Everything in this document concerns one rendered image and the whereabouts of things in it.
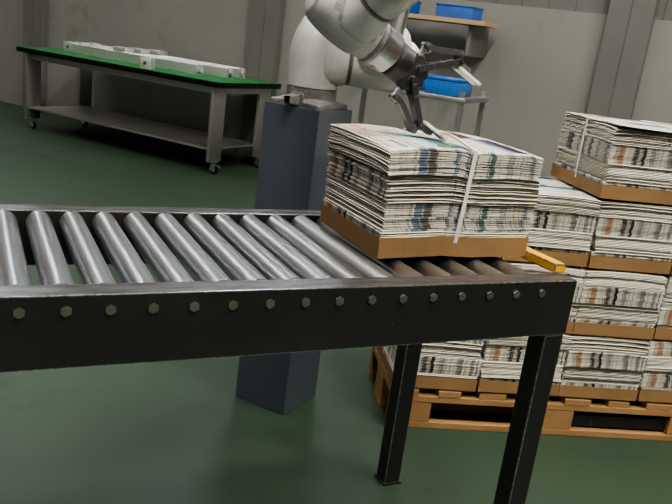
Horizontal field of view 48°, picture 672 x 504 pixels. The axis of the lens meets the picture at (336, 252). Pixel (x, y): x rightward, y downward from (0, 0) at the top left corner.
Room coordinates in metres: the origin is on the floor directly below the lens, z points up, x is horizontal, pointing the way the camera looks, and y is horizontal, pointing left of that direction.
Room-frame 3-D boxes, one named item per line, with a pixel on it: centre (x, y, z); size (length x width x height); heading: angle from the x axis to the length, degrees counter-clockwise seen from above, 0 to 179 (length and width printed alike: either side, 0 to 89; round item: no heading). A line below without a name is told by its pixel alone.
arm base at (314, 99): (2.38, 0.15, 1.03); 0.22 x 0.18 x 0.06; 151
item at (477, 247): (1.71, -0.28, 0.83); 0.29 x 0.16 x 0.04; 27
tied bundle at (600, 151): (2.58, -0.90, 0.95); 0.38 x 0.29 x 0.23; 11
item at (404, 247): (1.61, -0.09, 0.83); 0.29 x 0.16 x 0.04; 27
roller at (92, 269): (1.33, 0.46, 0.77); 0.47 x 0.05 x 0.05; 27
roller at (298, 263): (1.51, 0.11, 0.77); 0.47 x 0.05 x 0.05; 27
